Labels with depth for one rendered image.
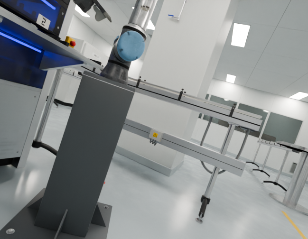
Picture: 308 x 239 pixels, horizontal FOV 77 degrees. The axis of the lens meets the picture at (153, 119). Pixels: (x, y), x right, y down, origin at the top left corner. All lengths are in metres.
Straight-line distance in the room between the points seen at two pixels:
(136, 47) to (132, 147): 1.92
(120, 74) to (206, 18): 1.95
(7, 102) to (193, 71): 1.92
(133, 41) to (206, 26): 1.92
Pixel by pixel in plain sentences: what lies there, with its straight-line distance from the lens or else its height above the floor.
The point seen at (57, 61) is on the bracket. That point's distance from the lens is 1.45.
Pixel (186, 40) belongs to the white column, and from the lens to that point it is 2.70.
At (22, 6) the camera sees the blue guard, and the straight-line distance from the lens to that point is 1.47.
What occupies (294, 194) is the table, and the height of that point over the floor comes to 0.19.
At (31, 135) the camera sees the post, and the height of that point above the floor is 0.25.
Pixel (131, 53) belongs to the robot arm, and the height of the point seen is 0.92.
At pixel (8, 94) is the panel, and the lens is 1.48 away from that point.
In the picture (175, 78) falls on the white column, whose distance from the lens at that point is 2.55.
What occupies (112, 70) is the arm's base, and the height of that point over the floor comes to 0.84.
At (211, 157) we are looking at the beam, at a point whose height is 0.49.
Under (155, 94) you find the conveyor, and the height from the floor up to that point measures 0.87.
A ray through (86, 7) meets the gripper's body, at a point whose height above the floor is 1.04.
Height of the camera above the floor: 0.72
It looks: 3 degrees down
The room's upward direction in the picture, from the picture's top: 19 degrees clockwise
